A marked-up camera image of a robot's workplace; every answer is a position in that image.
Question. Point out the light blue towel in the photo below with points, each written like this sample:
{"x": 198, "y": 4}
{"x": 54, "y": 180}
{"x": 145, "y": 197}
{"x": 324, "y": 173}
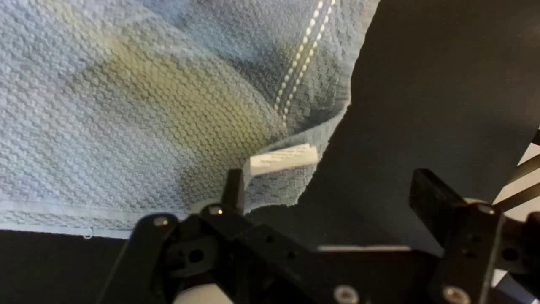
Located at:
{"x": 112, "y": 111}

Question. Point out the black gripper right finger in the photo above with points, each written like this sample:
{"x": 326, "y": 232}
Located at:
{"x": 476, "y": 241}

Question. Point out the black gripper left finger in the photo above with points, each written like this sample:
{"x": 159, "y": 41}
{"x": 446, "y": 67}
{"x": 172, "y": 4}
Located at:
{"x": 164, "y": 259}

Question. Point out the round black table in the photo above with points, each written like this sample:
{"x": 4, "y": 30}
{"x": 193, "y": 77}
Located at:
{"x": 441, "y": 85}

